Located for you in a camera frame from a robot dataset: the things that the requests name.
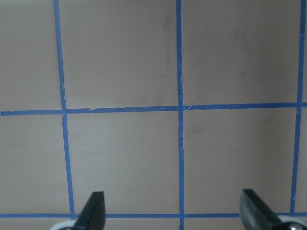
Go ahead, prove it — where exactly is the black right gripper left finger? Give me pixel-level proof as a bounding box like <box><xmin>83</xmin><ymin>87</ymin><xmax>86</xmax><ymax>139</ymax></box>
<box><xmin>74</xmin><ymin>191</ymin><xmax>106</xmax><ymax>230</ymax></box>

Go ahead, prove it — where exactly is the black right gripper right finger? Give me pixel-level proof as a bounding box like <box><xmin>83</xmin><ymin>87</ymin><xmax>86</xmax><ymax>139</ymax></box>
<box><xmin>239</xmin><ymin>189</ymin><xmax>285</xmax><ymax>230</ymax></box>

